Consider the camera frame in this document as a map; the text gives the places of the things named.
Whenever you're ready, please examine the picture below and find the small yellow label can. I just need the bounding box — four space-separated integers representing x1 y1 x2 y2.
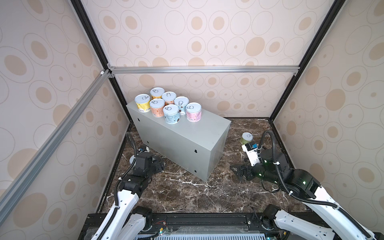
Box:
150 87 165 99

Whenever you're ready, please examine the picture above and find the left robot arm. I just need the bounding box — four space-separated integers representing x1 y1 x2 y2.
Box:
92 133 165 240

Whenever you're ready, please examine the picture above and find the black right corner post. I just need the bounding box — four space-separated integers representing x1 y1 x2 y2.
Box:
270 0 347 124

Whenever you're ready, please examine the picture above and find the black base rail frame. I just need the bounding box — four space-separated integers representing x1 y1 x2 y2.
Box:
77 211 338 240

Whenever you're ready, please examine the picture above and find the pink label can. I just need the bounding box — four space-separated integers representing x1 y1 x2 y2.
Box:
162 92 177 105
150 98 165 118

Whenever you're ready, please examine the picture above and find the blue label can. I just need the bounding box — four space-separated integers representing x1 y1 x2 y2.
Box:
163 104 180 125
174 96 190 116

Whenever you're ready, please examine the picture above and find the green can behind cabinet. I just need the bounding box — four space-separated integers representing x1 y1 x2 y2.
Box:
129 155 136 166

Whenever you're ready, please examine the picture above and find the horizontal aluminium back rail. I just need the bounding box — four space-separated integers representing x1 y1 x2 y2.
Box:
111 65 300 75

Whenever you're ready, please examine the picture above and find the tall yellow label can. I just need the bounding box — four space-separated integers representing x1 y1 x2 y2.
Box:
135 94 151 113

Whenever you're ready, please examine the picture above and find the grey metal cabinet box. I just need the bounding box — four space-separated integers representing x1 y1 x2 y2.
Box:
127 102 231 182

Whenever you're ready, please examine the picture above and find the green label can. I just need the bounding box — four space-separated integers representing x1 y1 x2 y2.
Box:
240 132 253 145

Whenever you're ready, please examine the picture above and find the aluminium left side rail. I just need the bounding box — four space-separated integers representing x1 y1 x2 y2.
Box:
1 69 112 224

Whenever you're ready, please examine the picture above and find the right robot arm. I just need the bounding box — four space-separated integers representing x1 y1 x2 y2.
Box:
230 130 378 240

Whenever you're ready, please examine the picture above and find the black left corner post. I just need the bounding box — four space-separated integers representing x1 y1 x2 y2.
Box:
70 0 127 110

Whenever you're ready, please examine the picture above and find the black corner post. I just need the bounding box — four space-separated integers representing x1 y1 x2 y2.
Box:
70 0 127 110
270 0 347 124

